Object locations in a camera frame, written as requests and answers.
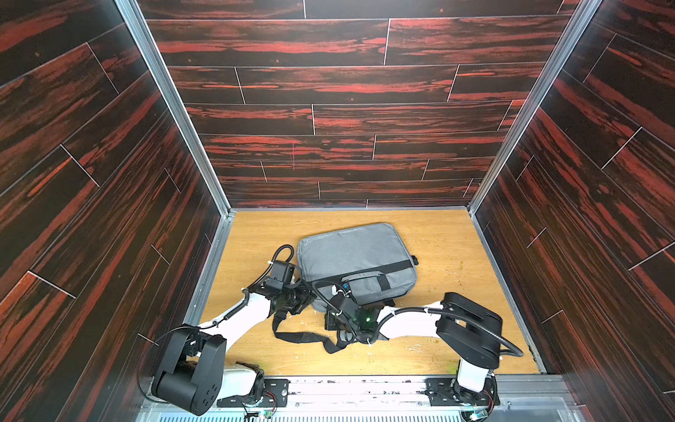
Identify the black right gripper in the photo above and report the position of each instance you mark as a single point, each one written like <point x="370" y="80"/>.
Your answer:
<point x="337" y="309"/>

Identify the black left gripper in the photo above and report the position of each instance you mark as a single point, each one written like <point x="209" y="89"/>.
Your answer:
<point x="307" y="295"/>

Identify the grey zippered laptop bag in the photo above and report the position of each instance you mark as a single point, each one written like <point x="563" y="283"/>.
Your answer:
<point x="372" y="260"/>

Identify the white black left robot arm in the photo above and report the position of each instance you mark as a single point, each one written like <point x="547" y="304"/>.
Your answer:
<point x="192" y="373"/>

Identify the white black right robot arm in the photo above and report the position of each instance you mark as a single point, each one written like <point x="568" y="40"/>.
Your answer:
<point x="471" y="330"/>

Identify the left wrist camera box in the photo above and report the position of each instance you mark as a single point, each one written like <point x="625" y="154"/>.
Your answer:
<point x="281" y="275"/>

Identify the aluminium front rail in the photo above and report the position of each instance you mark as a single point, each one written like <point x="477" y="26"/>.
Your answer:
<point x="401" y="398"/>

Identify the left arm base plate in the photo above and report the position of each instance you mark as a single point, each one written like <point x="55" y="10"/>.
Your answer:
<point x="270" y="393"/>

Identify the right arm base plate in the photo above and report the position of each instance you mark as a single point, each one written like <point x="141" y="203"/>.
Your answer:
<point x="459" y="393"/>

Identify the aluminium corner post right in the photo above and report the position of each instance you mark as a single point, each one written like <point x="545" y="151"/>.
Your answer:
<point x="570" y="37"/>

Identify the aluminium corner post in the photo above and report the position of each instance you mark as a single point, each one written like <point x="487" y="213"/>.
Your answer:
<point x="570" y="37"/>
<point x="139" y="29"/>

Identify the aluminium corner post left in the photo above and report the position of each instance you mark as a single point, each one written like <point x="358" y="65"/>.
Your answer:
<point x="139" y="29"/>

